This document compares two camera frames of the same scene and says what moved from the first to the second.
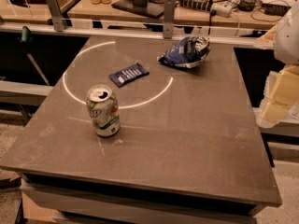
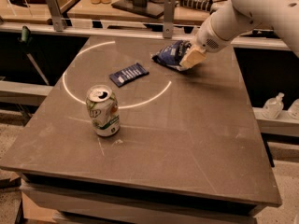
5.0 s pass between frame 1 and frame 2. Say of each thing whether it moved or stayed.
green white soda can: stayed
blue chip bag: moved
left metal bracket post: stayed
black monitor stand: stayed
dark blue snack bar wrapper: stayed
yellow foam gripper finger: moved
